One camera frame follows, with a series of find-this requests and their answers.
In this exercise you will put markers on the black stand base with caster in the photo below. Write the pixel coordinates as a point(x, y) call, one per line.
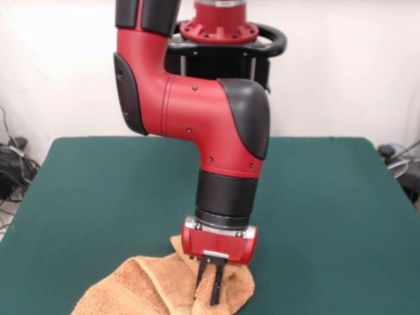
point(411, 187)

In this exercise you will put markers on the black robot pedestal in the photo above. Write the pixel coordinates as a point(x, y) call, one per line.
point(229, 62)

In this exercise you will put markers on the orange terry towel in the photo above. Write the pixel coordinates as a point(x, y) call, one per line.
point(131, 288)

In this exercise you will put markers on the dark green table cloth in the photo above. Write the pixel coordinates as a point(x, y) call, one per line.
point(328, 229)

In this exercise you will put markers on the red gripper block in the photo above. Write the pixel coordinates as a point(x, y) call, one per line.
point(220, 244)

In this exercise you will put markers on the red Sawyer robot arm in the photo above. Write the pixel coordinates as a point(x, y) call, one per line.
point(197, 111)

